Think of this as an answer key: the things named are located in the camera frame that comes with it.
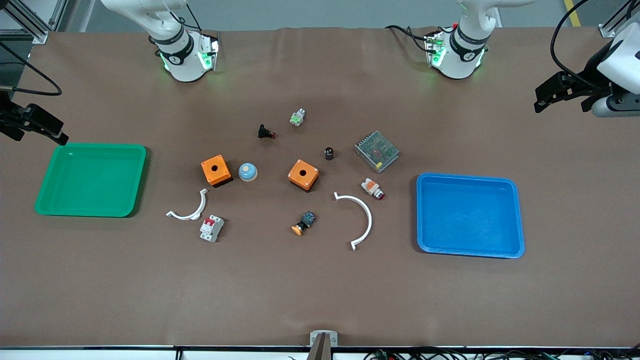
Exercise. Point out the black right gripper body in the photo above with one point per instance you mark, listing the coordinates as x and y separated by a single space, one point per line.
9 119

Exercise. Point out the black cylindrical capacitor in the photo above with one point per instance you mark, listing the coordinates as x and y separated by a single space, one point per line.
328 153

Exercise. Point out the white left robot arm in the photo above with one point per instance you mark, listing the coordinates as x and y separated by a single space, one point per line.
462 52

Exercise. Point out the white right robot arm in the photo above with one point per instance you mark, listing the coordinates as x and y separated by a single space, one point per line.
182 55

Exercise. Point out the white red circuit breaker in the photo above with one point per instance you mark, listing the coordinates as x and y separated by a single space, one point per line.
212 228

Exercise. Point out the green plastic tray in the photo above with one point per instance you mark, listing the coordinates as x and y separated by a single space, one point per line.
92 180

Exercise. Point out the blue plastic tray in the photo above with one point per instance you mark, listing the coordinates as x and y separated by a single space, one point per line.
470 216

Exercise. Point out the metal mesh power supply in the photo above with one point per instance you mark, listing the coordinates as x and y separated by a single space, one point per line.
377 151

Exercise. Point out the blue white dome button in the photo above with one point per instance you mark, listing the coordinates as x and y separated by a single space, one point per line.
248 172

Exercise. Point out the black red push button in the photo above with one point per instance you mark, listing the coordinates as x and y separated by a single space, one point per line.
265 132

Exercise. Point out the green white push button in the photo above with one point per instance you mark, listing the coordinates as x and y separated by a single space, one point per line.
297 118

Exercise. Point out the orange mushroom push button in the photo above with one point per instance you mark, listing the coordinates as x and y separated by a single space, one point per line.
303 223

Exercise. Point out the brown table mat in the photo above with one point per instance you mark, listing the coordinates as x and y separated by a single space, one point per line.
320 290

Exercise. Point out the aluminium frame profile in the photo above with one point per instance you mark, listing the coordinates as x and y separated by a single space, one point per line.
25 20
617 22

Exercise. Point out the small white curved bracket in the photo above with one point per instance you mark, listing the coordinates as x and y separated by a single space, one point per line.
201 202

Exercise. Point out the orange button enclosure box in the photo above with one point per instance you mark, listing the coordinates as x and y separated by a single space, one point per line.
216 170
303 175

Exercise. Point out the red orange white switch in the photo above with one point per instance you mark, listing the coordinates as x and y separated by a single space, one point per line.
372 188

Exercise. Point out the large white curved bracket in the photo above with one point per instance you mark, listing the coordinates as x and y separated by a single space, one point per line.
367 217

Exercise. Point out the grey metal camera bracket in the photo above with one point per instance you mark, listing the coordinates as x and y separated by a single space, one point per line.
323 340

